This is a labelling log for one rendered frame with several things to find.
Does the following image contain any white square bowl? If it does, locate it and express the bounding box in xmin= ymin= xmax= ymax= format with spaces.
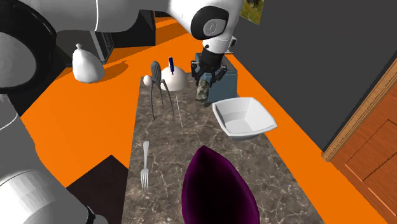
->
xmin=212 ymin=96 xmax=279 ymax=142

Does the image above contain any dark purple bowl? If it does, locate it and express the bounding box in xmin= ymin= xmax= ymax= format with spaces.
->
xmin=181 ymin=144 xmax=261 ymax=224

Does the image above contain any brown wooden door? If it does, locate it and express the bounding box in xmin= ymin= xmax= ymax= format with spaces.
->
xmin=321 ymin=58 xmax=397 ymax=224

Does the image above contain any white dome with blue handle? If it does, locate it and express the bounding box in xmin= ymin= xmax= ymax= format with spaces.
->
xmin=159 ymin=57 xmax=188 ymax=92

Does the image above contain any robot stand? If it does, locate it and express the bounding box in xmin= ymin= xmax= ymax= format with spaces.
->
xmin=66 ymin=154 xmax=130 ymax=224

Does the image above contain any silver fork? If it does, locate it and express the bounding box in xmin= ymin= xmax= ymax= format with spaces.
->
xmin=140 ymin=141 xmax=151 ymax=192

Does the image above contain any camouflage patterned cylinder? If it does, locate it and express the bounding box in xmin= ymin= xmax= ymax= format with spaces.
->
xmin=195 ymin=78 xmax=212 ymax=106

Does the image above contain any wall picture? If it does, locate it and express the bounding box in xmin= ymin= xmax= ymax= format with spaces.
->
xmin=240 ymin=0 xmax=265 ymax=26

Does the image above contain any black cabinet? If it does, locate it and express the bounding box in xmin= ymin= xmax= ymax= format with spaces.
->
xmin=111 ymin=9 xmax=157 ymax=49

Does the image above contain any blue grey box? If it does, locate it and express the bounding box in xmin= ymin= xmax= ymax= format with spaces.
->
xmin=194 ymin=52 xmax=239 ymax=105

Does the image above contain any white tied bag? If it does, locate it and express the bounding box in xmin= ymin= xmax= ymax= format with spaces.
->
xmin=71 ymin=43 xmax=106 ymax=84

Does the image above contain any thin white stick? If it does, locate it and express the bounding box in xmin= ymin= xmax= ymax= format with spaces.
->
xmin=175 ymin=95 xmax=184 ymax=129

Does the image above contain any grey tripod citrus juicer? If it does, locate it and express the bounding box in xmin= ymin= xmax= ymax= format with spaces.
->
xmin=149 ymin=60 xmax=176 ymax=122

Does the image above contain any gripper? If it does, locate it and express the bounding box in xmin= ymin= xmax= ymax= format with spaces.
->
xmin=190 ymin=45 xmax=228 ymax=88

